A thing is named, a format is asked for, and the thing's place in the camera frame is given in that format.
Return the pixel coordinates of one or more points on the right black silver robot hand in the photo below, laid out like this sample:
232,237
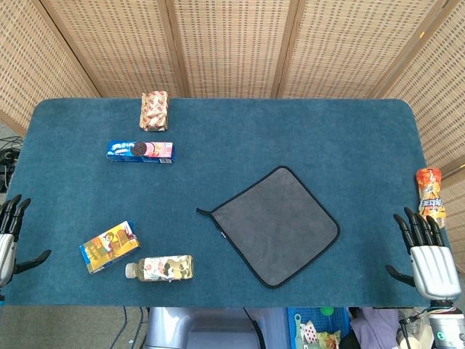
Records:
434,270

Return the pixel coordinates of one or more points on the grey microfibre cloth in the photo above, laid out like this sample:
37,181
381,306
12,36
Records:
276,225

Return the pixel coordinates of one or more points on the yellow blue drink carton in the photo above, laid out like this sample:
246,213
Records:
109,247

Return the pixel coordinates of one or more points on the floral label tea bottle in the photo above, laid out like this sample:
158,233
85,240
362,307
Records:
163,268

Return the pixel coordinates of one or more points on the paper cup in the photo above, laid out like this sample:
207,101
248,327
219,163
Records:
410,343

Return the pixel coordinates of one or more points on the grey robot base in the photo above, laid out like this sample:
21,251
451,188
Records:
203,327

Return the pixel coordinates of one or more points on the woven folding screen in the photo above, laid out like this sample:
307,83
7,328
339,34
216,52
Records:
232,43

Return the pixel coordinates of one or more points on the blue plastic crate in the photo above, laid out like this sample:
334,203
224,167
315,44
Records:
309,314

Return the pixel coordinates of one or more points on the beige red-print snack packet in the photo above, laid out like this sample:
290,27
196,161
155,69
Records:
154,112

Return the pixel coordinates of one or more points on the purple cloth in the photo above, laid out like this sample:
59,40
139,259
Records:
374,325

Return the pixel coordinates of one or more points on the blue cookie box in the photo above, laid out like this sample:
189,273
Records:
140,152

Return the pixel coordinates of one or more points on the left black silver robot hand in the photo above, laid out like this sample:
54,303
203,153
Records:
6,247

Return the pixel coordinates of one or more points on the colourful snack bags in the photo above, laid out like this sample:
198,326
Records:
316,336

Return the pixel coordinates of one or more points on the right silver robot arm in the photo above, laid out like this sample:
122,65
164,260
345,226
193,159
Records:
448,332

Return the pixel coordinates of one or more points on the orange label drink bottle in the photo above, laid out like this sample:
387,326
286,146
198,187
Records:
430,196

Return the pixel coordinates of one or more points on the green ball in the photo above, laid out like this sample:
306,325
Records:
326,311

